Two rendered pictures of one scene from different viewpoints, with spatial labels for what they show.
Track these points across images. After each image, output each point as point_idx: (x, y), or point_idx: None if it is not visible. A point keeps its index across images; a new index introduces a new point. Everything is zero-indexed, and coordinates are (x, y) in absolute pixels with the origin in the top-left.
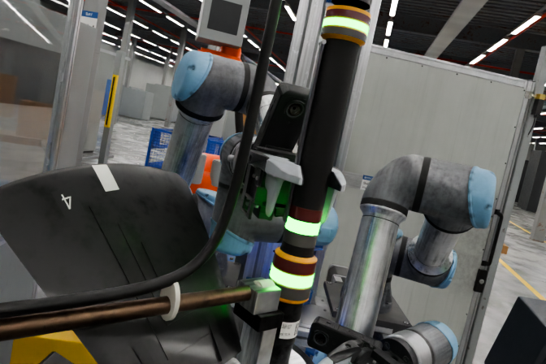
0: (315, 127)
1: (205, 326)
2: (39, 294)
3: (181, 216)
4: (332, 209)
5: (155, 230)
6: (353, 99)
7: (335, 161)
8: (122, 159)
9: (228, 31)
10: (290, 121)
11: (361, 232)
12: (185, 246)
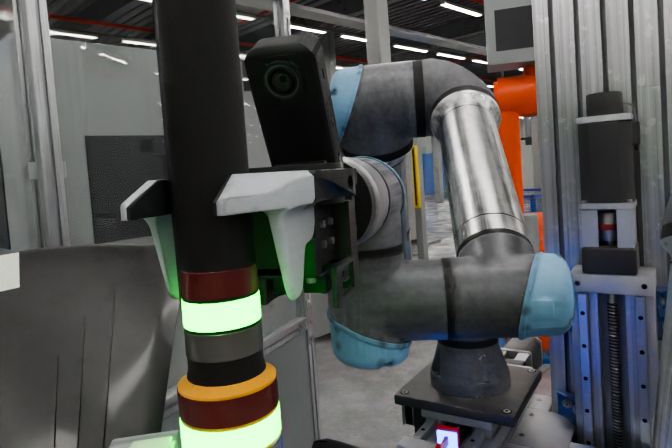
0: (163, 86)
1: None
2: (363, 415)
3: (125, 317)
4: (556, 260)
5: (50, 347)
6: (671, 57)
7: (668, 173)
8: (452, 242)
9: (526, 44)
10: (291, 107)
11: (670, 298)
12: (100, 371)
